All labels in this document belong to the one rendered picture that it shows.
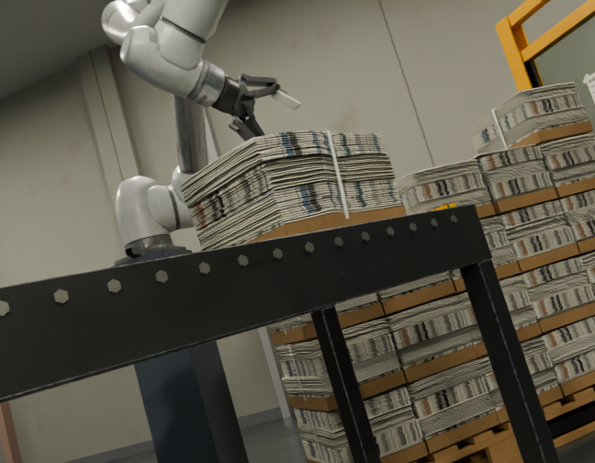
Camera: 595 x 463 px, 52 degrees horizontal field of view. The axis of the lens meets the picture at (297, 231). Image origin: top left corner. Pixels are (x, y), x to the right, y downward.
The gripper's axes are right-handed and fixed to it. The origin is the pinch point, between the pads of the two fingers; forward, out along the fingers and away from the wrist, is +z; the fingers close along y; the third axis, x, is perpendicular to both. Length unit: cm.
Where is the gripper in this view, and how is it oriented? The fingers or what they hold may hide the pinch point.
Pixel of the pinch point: (291, 128)
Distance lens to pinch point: 143.9
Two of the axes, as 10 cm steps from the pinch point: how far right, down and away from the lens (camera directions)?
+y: -1.0, 9.0, -4.2
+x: 6.0, -2.9, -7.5
